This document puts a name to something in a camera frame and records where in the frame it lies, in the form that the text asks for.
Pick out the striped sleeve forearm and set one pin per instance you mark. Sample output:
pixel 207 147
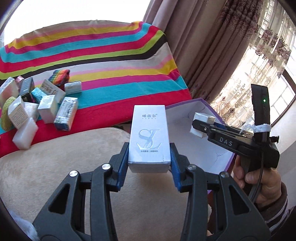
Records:
pixel 276 213

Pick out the purple white storage box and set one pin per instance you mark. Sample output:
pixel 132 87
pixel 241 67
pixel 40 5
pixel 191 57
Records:
pixel 199 151

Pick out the pink white small box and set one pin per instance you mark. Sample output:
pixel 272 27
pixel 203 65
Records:
pixel 19 81

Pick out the white glossy box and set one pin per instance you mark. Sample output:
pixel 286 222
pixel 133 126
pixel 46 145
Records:
pixel 8 89

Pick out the rainbow striped blanket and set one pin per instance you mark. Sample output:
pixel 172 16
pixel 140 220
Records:
pixel 120 65

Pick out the white box dark text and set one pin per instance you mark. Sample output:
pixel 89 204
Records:
pixel 17 113

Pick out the brown floral curtain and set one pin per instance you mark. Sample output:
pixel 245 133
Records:
pixel 207 39

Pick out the person right hand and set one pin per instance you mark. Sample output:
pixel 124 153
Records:
pixel 270 182

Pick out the silver SL logo box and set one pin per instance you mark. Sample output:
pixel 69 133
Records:
pixel 149 146

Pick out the black instructions box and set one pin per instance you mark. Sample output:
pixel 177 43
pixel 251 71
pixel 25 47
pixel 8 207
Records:
pixel 26 90

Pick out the silver blue rectangular box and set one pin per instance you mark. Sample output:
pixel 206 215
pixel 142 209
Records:
pixel 66 113

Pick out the small white tissue pack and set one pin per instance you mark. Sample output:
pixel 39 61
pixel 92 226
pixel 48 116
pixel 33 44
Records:
pixel 73 87

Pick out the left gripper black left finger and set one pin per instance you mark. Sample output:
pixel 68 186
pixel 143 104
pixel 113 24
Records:
pixel 80 207

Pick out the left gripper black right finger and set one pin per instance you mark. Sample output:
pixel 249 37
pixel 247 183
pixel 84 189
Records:
pixel 236 216

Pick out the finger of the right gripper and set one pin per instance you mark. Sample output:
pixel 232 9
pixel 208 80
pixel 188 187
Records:
pixel 209 129
pixel 221 126

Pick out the silver white square box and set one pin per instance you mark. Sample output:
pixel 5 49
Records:
pixel 48 108

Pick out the teal foil packet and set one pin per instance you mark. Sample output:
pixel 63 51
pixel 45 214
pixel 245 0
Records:
pixel 38 94

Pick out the sheer lace curtain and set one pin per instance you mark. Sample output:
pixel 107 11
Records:
pixel 263 63

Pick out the yellow green sponge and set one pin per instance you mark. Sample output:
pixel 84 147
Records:
pixel 6 123

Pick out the rainbow striped sponge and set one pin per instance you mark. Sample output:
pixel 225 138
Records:
pixel 60 77

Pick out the white dental text box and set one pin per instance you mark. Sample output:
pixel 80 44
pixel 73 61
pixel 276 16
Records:
pixel 50 89

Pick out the white foam block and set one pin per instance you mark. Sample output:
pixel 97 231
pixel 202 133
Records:
pixel 25 135

